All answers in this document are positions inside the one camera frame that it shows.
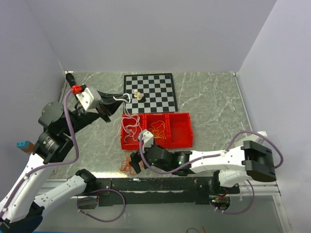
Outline black white chessboard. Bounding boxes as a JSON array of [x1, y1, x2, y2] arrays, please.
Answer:
[[123, 73, 178, 114]]

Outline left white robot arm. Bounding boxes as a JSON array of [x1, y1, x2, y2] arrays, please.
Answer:
[[0, 88, 131, 233]]

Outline orange cable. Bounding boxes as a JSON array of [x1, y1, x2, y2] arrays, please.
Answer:
[[119, 151, 137, 176]]

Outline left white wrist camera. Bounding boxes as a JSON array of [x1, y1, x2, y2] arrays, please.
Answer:
[[75, 87, 102, 111]]

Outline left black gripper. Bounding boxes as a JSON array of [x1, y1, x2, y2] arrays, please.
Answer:
[[64, 88, 129, 135]]

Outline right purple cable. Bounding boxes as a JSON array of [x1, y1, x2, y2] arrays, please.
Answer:
[[138, 131, 284, 216]]

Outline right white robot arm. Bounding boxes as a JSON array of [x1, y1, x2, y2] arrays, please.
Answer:
[[129, 141, 276, 193]]

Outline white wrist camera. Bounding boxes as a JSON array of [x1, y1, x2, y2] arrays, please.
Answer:
[[75, 87, 102, 111], [138, 129, 154, 148]]

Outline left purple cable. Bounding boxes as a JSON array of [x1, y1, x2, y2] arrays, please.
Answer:
[[0, 91, 126, 223]]

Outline red three-compartment bin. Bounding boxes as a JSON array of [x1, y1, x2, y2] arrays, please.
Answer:
[[121, 113, 193, 150]]

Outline black marker orange cap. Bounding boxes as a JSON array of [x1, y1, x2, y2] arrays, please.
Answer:
[[65, 73, 77, 87]]

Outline blue brown toy block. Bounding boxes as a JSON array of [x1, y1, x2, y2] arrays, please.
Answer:
[[16, 141, 34, 153]]

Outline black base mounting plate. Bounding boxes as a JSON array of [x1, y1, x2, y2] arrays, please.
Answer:
[[92, 177, 240, 205]]

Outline white grey stand device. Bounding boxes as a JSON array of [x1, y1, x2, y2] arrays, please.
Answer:
[[242, 131, 267, 145]]

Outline purple cable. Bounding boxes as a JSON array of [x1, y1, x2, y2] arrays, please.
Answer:
[[0, 91, 126, 223], [138, 131, 284, 216]]

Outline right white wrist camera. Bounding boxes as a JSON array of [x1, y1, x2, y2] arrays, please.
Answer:
[[138, 129, 154, 148]]

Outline white cable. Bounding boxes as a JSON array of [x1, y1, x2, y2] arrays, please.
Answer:
[[113, 93, 144, 144]]

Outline yellow cable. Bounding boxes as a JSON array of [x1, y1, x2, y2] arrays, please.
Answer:
[[148, 120, 168, 140]]

